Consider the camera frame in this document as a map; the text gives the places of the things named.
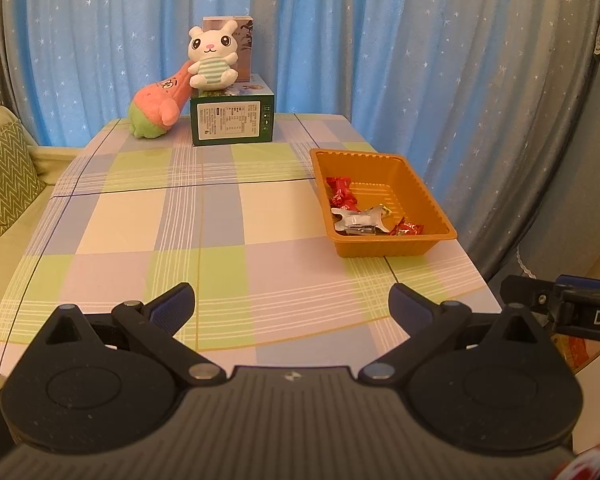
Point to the red picture label candy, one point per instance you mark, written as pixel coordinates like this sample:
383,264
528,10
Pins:
405,228

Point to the blue star curtain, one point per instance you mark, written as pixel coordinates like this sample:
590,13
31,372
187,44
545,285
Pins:
330,35

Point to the plaid tablecloth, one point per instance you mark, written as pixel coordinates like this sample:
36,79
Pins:
230,260

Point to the dark clear snack packet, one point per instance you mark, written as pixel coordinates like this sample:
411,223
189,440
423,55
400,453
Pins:
360,231

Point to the red twisted candy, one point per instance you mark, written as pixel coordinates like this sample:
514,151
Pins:
345,201

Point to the orange plastic tray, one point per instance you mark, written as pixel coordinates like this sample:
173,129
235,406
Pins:
380,170

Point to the green candy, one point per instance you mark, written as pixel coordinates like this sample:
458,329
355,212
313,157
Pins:
387,210

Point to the green zigzag cushion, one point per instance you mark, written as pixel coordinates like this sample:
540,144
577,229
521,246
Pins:
7,180

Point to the beige plant print box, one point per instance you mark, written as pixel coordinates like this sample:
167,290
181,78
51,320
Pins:
245,55

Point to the white rabbit plush toy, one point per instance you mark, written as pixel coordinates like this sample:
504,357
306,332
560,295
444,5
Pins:
212,45

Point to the silver snack packet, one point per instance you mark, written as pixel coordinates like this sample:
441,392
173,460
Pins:
360,217

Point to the green cardboard box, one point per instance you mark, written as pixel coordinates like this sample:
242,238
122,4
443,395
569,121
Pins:
230,122

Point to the large red snack packet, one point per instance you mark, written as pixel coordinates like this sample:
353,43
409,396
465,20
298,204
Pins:
337,185

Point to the pink and green plush toy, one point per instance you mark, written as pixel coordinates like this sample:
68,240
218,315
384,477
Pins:
155,105

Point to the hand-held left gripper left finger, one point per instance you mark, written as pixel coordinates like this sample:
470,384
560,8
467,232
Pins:
172,306

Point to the pale green sofa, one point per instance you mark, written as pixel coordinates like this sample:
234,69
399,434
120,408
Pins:
10,270

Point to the grey star curtain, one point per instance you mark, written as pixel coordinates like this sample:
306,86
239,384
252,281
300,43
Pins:
0,35
520,110

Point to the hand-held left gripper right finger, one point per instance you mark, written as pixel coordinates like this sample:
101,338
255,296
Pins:
410,306

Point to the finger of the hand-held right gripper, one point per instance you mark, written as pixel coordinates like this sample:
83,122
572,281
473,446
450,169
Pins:
527,295
590,282

